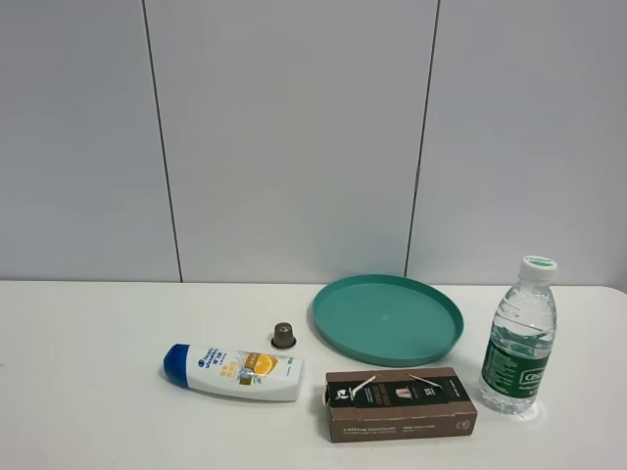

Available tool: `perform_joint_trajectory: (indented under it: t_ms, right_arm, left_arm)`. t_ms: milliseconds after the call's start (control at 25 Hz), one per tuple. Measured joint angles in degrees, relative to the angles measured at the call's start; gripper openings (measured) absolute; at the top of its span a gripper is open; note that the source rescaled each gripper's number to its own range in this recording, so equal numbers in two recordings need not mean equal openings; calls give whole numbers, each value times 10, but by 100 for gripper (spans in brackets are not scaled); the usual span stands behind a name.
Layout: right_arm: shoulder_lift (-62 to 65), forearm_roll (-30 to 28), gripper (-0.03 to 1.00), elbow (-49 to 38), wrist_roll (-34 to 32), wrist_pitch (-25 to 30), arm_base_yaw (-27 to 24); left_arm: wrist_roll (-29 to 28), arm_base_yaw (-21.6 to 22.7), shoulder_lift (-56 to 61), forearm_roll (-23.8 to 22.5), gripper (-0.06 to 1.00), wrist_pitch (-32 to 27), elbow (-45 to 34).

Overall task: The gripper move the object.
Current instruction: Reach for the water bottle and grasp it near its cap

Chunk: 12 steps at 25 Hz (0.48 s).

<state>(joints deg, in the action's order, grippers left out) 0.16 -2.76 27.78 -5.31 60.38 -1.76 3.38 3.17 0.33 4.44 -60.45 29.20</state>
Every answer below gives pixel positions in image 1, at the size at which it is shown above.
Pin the brown coffee capsule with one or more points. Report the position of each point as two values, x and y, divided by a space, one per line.
283 338

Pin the brown coffee capsule box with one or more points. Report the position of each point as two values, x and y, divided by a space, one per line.
397 404

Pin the clear water bottle green label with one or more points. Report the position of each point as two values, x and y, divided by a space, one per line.
521 339

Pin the white shampoo bottle blue cap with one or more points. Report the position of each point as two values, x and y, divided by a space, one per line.
235 374

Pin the teal round plastic tray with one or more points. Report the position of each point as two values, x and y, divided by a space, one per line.
387 320

